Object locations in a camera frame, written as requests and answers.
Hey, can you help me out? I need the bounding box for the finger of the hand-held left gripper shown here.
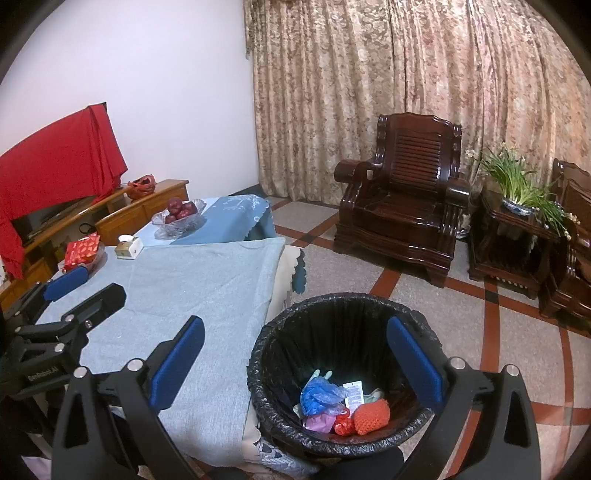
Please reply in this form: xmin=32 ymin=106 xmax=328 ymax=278
xmin=10 ymin=265 xmax=90 ymax=320
xmin=15 ymin=283 xmax=127 ymax=354

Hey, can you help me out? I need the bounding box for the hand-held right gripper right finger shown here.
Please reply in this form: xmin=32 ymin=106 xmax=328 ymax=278
xmin=387 ymin=315 xmax=542 ymax=480

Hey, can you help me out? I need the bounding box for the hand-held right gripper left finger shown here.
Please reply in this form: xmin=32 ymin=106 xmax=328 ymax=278
xmin=53 ymin=315 xmax=206 ymax=480

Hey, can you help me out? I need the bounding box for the orange foam net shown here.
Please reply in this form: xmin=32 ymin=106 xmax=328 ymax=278
xmin=352 ymin=399 xmax=390 ymax=435

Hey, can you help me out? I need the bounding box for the white toothpaste tube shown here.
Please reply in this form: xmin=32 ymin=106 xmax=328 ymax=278
xmin=342 ymin=381 xmax=363 ymax=409

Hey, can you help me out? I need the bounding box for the waste bin with black bag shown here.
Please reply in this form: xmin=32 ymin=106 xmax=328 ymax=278
xmin=246 ymin=292 xmax=446 ymax=459

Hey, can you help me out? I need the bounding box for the blue mesh scrubber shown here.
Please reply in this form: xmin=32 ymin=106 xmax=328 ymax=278
xmin=300 ymin=377 xmax=350 ymax=416

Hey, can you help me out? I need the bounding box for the pink paper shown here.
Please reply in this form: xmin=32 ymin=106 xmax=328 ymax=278
xmin=305 ymin=413 xmax=338 ymax=433

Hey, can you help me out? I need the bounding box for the red patterned packet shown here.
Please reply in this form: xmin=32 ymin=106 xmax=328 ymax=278
xmin=64 ymin=233 xmax=101 ymax=271

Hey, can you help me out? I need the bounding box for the tissue box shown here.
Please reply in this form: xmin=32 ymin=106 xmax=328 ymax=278
xmin=115 ymin=234 xmax=141 ymax=260

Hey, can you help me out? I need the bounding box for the black television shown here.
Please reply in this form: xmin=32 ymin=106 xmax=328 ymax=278
xmin=11 ymin=196 xmax=95 ymax=245

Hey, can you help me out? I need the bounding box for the wooden television cabinet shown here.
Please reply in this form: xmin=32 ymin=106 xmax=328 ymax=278
xmin=0 ymin=179 xmax=190 ymax=310

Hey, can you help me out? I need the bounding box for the glass fruit bowl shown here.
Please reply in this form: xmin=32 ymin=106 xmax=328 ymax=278
xmin=151 ymin=198 xmax=208 ymax=240

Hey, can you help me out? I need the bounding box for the red bag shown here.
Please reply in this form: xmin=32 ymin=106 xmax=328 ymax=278
xmin=126 ymin=173 xmax=156 ymax=200

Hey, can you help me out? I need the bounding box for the red cloth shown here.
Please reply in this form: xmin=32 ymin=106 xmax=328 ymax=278
xmin=0 ymin=102 xmax=129 ymax=280

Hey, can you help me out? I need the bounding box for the dark wooden side table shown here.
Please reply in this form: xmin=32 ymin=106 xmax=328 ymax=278
xmin=467 ymin=187 xmax=561 ymax=300

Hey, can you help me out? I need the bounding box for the beige scalloped tablecloth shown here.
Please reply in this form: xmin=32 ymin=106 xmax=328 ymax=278
xmin=242 ymin=244 xmax=319 ymax=476

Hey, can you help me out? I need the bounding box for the blue tablecloth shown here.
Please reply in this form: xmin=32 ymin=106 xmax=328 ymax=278
xmin=134 ymin=196 xmax=277 ymax=247

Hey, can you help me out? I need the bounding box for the dark wooden armchair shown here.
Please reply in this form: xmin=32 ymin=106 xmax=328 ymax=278
xmin=538 ymin=158 xmax=591 ymax=333
xmin=333 ymin=112 xmax=472 ymax=288

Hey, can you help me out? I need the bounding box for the blue white plant pot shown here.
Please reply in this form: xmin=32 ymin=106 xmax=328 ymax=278
xmin=502 ymin=198 xmax=536 ymax=217

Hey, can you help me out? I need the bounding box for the green plant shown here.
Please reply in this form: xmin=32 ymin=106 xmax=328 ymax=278
xmin=466 ymin=143 xmax=580 ymax=241

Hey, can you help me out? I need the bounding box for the beige patterned curtain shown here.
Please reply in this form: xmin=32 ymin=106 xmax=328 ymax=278
xmin=242 ymin=0 xmax=591 ymax=213

